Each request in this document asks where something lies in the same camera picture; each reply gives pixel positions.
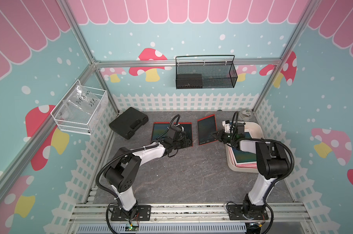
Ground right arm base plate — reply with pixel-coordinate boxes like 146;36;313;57
226;203;269;221

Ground clear plastic bag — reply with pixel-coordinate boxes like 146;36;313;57
60;84;100;123

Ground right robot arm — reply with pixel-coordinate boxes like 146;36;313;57
212;111;294;220

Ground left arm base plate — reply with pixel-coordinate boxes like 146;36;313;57
109;205;152;221

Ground red frame writing tablet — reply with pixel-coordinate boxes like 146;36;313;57
151;122;170;142

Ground black box in basket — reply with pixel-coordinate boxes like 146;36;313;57
175;74;203;89

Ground black mesh wall basket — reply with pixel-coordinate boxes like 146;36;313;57
175;55;238;89

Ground black plastic tool case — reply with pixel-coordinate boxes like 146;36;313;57
109;107;149;139

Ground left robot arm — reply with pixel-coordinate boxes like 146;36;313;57
95;114;191;220

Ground white plastic storage box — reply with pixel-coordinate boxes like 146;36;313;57
225;122;264;174

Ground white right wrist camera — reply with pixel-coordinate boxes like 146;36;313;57
222;121;232;133

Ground white wire wall basket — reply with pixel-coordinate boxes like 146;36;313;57
51;80;109;135

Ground clear tape roll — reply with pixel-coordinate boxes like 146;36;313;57
238;109;254;121

